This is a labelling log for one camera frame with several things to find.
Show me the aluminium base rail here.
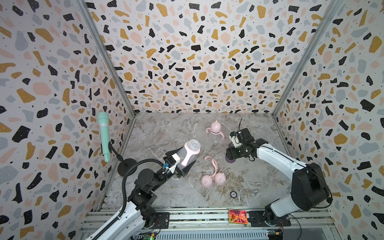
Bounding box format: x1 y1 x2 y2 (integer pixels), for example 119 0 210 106
156 207 341 240

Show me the clear baby bottle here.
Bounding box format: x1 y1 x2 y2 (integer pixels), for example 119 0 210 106
177 141 201 169
171 177 185 189
209 133 223 144

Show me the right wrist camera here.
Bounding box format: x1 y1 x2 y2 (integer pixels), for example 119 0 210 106
230 132 242 148

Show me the orange pink card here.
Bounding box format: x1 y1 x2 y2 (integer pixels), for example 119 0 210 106
229 210 248 225

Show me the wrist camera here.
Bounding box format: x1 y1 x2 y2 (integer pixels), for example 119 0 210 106
230 132 242 148
163 154 181 174

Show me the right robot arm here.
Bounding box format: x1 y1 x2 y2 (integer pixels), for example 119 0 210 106
226 129 333 227

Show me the mint green microphone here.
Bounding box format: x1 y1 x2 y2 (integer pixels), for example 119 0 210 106
98 112 111 163

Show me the small black round cap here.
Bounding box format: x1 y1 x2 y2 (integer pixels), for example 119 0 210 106
230 191 238 199

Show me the pink bottle handle ring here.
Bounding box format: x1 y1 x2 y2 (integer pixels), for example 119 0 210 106
204 154 220 177
205 127 226 140
181 140 201 168

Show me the black microphone stand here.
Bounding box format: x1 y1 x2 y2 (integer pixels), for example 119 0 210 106
102 142 137 177

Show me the pink bottle cap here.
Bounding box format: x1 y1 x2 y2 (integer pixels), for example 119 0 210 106
201 175 214 189
214 172 227 186
210 121 222 134

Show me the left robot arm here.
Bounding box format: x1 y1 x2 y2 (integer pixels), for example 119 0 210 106
88 151 196 240

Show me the clear straw disc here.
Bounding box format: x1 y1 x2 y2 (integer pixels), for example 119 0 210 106
188 139 201 152
194 166 202 173

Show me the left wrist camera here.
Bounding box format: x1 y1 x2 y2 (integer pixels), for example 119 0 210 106
163 154 181 174

